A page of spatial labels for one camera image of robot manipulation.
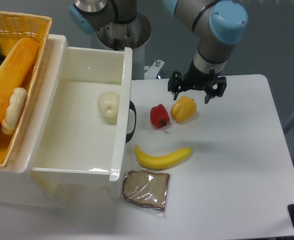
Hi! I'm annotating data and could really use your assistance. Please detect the red bell pepper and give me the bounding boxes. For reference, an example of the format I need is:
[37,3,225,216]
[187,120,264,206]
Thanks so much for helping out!
[149,104,170,129]

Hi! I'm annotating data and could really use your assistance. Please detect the yellow banana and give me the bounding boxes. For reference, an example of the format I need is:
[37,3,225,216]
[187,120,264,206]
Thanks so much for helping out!
[134,145,193,170]

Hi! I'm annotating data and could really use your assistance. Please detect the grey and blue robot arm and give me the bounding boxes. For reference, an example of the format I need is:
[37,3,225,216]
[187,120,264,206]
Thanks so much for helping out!
[68,0,248,102]

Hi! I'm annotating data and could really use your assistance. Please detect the bread slice in plastic bag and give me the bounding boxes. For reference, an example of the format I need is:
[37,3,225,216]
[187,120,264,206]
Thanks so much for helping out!
[121,170,171,219]

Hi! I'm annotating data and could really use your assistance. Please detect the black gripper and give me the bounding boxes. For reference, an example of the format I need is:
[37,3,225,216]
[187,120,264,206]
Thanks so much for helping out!
[167,59,227,104]

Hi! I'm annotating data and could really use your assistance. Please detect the orange baguette loaf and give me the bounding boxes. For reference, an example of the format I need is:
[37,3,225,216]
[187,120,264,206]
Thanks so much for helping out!
[0,37,39,124]

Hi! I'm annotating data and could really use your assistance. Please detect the yellow wicker basket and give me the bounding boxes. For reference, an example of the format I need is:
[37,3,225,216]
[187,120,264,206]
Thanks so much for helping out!
[0,11,52,168]

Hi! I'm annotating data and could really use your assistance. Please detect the yellow bell pepper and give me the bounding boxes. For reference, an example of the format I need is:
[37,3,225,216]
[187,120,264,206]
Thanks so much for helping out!
[170,95,197,123]

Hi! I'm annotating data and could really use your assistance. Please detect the white drawer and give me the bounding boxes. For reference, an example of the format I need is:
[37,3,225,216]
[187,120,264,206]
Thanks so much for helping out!
[31,46,137,200]

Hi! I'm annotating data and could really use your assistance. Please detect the pale twisted bread roll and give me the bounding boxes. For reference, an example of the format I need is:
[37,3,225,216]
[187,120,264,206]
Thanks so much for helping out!
[1,87,27,135]

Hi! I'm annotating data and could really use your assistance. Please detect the white drawer cabinet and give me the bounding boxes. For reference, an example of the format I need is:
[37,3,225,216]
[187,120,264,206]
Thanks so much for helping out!
[0,34,72,208]

